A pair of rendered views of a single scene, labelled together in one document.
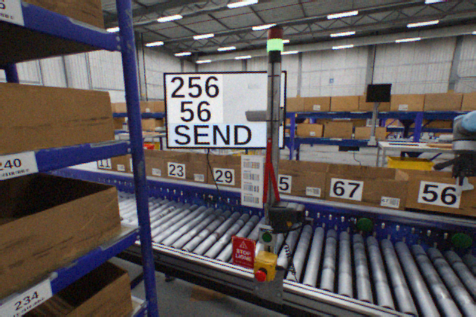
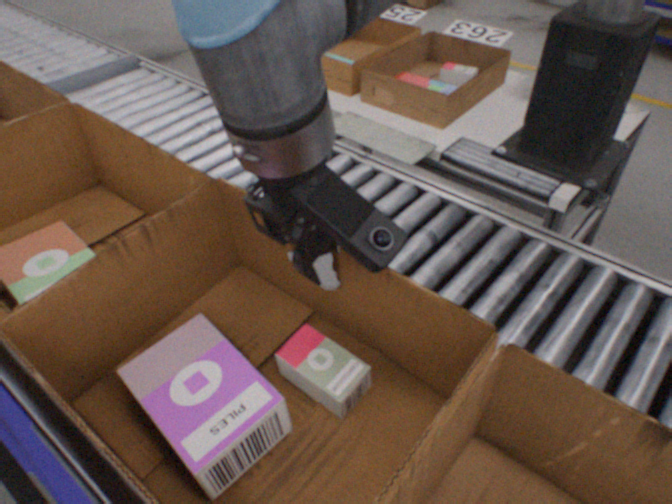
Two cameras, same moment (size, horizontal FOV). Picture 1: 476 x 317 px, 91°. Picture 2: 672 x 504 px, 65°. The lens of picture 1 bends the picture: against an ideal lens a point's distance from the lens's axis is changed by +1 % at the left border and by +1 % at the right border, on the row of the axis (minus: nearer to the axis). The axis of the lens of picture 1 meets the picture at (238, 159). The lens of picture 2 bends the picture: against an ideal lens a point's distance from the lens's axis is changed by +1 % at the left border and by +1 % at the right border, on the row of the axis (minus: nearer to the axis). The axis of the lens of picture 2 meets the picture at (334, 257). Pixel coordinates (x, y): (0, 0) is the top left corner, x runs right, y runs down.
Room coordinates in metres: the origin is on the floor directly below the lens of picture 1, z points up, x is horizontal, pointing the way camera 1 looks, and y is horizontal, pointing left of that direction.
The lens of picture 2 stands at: (1.47, -0.92, 1.44)
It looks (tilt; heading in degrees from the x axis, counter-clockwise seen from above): 42 degrees down; 196
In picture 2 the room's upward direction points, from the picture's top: straight up
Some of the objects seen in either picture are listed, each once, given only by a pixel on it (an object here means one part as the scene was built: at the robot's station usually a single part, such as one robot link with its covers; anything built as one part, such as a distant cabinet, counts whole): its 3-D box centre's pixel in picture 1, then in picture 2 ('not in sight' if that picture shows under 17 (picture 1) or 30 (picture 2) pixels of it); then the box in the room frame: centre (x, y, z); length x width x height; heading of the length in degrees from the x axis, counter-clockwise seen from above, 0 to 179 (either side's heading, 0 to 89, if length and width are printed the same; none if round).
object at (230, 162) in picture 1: (240, 171); not in sight; (1.65, -0.01, 0.96); 0.39 x 0.29 x 0.17; 66
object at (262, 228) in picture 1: (268, 235); not in sight; (0.78, -0.11, 0.95); 0.07 x 0.03 x 0.07; 66
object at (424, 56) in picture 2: not in sight; (436, 75); (-0.06, -1.06, 0.80); 0.38 x 0.28 x 0.10; 158
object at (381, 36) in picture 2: not in sight; (352, 50); (-0.18, -1.34, 0.80); 0.38 x 0.28 x 0.10; 157
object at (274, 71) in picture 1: (271, 192); not in sight; (0.81, -0.12, 1.11); 0.12 x 0.05 x 0.88; 66
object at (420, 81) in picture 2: not in sight; (418, 89); (0.03, -1.09, 0.79); 0.19 x 0.14 x 0.02; 71
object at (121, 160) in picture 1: (125, 159); not in sight; (2.13, 1.06, 0.96); 0.39 x 0.29 x 0.17; 67
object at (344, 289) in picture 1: (344, 260); not in sight; (0.95, -0.48, 0.72); 0.52 x 0.05 x 0.05; 156
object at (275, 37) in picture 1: (275, 41); not in sight; (0.81, -0.12, 1.62); 0.05 x 0.05 x 0.06
